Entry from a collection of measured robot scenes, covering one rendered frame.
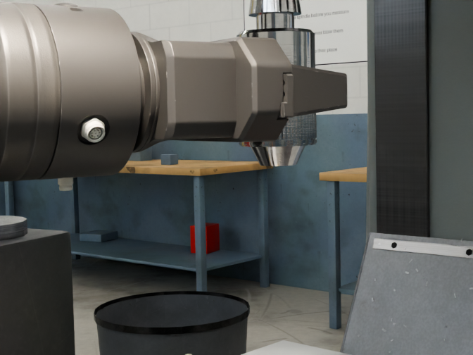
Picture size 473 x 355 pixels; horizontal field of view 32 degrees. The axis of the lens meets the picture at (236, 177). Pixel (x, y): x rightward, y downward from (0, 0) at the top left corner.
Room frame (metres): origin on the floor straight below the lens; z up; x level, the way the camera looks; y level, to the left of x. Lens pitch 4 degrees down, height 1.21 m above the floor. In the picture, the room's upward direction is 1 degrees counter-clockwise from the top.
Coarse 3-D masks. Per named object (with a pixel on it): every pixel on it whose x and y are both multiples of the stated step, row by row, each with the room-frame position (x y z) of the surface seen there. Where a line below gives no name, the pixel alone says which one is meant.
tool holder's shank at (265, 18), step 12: (252, 0) 0.49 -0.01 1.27; (264, 0) 0.48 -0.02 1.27; (276, 0) 0.48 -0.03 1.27; (288, 0) 0.48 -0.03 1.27; (252, 12) 0.49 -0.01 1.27; (264, 12) 0.48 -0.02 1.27; (276, 12) 0.49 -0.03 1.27; (288, 12) 0.49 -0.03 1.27; (300, 12) 0.49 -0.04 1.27; (264, 24) 0.49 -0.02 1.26; (276, 24) 0.49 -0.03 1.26; (288, 24) 0.49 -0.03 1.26
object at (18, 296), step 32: (0, 224) 0.71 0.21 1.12; (0, 256) 0.68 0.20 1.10; (32, 256) 0.71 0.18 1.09; (64, 256) 0.74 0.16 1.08; (0, 288) 0.67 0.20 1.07; (32, 288) 0.71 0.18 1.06; (64, 288) 0.74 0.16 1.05; (0, 320) 0.67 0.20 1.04; (32, 320) 0.70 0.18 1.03; (64, 320) 0.74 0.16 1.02; (0, 352) 0.67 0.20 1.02; (32, 352) 0.70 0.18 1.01; (64, 352) 0.74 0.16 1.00
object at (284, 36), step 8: (240, 32) 0.49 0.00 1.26; (248, 32) 0.48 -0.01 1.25; (256, 32) 0.48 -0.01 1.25; (264, 32) 0.48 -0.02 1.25; (272, 32) 0.47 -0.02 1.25; (280, 32) 0.47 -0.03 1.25; (288, 32) 0.47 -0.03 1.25; (296, 32) 0.48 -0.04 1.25; (304, 32) 0.48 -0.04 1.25; (312, 32) 0.49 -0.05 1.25; (280, 40) 0.47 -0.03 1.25; (288, 40) 0.47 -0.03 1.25; (296, 40) 0.48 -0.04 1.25; (304, 40) 0.48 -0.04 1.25; (312, 40) 0.49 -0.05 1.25
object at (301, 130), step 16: (288, 48) 0.47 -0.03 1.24; (304, 48) 0.48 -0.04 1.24; (304, 64) 0.48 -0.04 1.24; (288, 128) 0.47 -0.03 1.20; (304, 128) 0.48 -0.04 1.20; (240, 144) 0.49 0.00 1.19; (256, 144) 0.48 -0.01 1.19; (272, 144) 0.47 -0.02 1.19; (288, 144) 0.47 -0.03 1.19; (304, 144) 0.48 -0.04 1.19
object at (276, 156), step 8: (256, 152) 0.49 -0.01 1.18; (264, 152) 0.49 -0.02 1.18; (272, 152) 0.48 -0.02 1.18; (280, 152) 0.48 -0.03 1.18; (288, 152) 0.48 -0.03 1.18; (296, 152) 0.49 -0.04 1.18; (264, 160) 0.49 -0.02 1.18; (272, 160) 0.49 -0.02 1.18; (280, 160) 0.49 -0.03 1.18; (288, 160) 0.49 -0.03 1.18; (296, 160) 0.49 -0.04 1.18
